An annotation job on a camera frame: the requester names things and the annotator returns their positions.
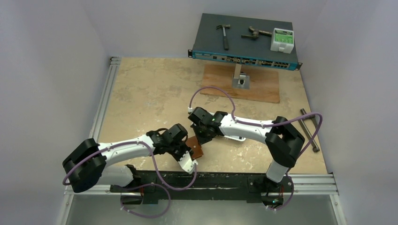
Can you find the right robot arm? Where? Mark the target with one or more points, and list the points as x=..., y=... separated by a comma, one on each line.
x=282, y=139

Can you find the metal T-handle tool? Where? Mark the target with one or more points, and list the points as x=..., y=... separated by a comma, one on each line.
x=314, y=144

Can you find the blue network switch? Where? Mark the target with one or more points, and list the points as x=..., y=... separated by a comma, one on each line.
x=241, y=40

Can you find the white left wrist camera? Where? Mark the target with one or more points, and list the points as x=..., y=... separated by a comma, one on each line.
x=187, y=164

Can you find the silver metal stand bracket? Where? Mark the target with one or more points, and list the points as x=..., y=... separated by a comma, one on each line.
x=240, y=80

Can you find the plywood base board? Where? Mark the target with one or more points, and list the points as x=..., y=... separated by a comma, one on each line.
x=253, y=84

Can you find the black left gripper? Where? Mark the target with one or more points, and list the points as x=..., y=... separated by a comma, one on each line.
x=185, y=148

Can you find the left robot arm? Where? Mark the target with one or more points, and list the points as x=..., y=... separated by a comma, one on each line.
x=92, y=163

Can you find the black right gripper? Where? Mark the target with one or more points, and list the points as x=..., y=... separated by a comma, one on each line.
x=204, y=132

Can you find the aluminium frame rail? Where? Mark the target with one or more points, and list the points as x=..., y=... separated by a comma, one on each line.
x=99, y=117

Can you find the small hammer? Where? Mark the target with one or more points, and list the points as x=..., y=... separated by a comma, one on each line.
x=224, y=27

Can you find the brown leather card holder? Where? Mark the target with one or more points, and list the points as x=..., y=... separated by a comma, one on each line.
x=196, y=150

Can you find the white green electrical module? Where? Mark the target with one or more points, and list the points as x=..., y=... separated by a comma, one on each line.
x=282, y=40

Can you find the white plastic basket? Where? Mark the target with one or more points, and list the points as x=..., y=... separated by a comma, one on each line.
x=235, y=138

